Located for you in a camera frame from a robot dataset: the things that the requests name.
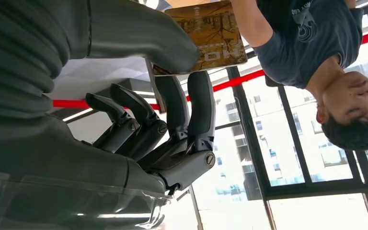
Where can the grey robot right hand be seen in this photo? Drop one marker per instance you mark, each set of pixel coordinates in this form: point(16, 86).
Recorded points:
point(60, 165)

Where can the person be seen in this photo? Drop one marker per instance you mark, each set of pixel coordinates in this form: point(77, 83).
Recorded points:
point(307, 47)

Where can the red stanchion belt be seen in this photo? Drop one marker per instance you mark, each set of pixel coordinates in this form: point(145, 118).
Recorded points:
point(69, 104)
point(234, 82)

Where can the black window frame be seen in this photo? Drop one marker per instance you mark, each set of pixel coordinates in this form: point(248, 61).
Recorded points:
point(250, 133)

